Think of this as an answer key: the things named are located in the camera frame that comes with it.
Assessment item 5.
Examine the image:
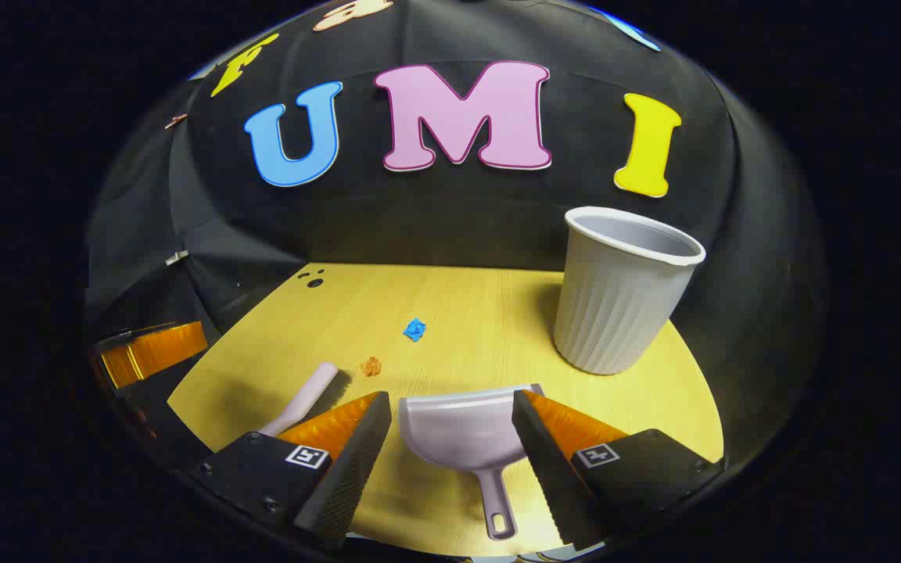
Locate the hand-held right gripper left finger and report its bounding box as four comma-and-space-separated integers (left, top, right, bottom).
188, 391, 393, 551

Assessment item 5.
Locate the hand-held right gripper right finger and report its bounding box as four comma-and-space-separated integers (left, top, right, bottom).
511, 389, 727, 551

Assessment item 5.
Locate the pale purple dustpan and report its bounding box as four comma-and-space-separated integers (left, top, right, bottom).
398, 383, 545, 542

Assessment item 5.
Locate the white ribbed garbage bin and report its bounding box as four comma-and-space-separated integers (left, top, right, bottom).
552, 206, 708, 376

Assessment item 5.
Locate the yellow wooden desktop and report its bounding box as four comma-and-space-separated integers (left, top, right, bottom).
167, 262, 725, 558

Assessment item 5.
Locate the black backdrop cloth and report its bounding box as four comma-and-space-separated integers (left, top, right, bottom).
83, 0, 831, 470

